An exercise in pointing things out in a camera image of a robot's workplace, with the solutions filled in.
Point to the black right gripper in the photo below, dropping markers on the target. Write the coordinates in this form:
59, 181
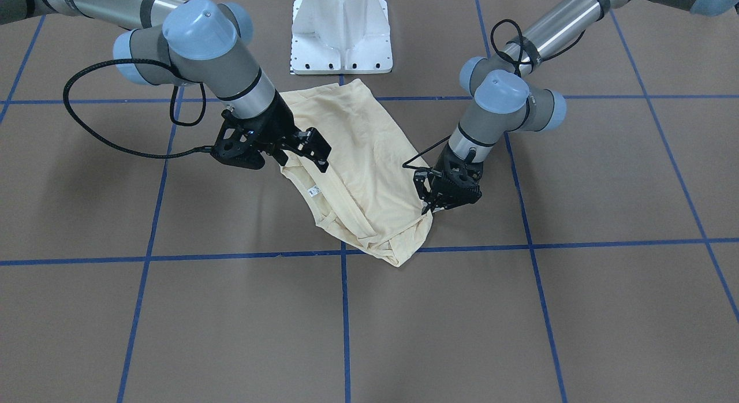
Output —
279, 124

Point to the cream long sleeve shirt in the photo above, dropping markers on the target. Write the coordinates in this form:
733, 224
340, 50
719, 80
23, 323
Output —
365, 198

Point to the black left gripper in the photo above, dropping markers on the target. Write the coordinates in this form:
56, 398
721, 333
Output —
445, 160

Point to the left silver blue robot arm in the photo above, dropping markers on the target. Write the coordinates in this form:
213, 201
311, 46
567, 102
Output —
503, 102

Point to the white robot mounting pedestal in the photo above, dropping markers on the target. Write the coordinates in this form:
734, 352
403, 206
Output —
340, 37

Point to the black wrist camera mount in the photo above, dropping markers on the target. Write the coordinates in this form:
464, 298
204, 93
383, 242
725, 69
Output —
236, 144

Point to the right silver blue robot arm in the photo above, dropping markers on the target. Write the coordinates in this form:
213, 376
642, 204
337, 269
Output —
187, 42

